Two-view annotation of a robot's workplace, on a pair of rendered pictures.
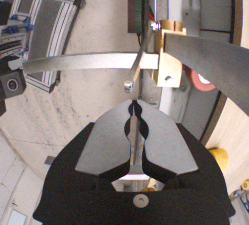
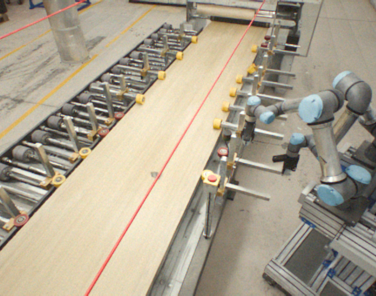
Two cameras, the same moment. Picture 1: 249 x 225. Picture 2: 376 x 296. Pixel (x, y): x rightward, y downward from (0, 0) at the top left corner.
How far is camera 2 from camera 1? 1.84 m
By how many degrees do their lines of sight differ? 23
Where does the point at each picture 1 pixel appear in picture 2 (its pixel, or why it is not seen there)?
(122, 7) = (228, 256)
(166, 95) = not seen: hidden behind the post
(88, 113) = (287, 181)
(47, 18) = (304, 262)
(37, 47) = (322, 243)
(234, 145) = (202, 125)
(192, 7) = (201, 192)
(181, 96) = (216, 158)
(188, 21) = not seen: hidden behind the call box
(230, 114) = (212, 139)
